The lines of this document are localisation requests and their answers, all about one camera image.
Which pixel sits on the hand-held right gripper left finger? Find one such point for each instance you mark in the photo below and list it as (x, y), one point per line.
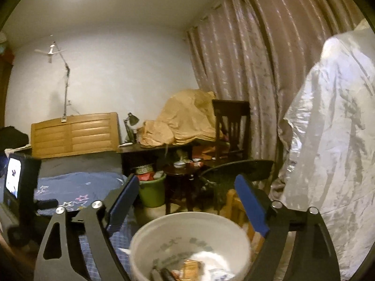
(126, 193)

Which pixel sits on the white bowl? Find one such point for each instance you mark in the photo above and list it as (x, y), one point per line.
(179, 164)

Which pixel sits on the dark round stool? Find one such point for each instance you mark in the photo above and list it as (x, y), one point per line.
(178, 172)

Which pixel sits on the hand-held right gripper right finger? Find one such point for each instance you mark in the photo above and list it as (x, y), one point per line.
(252, 207)

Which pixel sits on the black gold packet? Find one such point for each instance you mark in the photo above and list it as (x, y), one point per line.
(167, 275)

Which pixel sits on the black mesh basket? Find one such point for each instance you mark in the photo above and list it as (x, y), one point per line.
(234, 168)

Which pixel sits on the green plastic bin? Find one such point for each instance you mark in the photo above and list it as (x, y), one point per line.
(152, 193)

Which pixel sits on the orange cloth cover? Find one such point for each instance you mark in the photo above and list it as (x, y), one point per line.
(181, 114)

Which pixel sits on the dark wooden chair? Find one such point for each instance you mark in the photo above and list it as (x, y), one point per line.
(231, 108)

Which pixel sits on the black clothes pile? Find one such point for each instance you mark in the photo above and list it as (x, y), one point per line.
(13, 136)

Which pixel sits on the small wooden stool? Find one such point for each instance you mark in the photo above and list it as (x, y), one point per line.
(234, 202)

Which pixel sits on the patterned beige curtain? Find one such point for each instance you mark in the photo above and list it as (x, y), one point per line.
(249, 49)

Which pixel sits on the dark wooden desk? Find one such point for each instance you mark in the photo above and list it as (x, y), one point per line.
(137, 152)

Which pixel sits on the metal pole stand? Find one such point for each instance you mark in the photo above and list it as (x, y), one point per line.
(66, 93)

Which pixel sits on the wooden bed headboard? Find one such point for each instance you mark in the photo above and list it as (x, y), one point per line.
(58, 140)

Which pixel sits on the white cloth piece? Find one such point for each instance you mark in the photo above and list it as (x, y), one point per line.
(23, 146)

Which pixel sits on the grey bed sheet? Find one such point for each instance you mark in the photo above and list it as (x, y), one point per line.
(82, 164)

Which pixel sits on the white flat device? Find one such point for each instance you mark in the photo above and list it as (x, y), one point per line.
(126, 144)

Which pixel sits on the white black printed wrapper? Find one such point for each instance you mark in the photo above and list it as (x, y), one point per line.
(212, 256)

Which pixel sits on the brown wooden wardrobe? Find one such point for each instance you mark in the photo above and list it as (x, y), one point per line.
(3, 87)

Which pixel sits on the black desk lamp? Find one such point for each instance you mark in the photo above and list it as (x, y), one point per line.
(133, 119)

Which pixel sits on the white plastic bucket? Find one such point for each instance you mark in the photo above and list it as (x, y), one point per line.
(152, 240)

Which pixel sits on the ceiling fan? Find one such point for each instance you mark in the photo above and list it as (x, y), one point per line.
(52, 49)

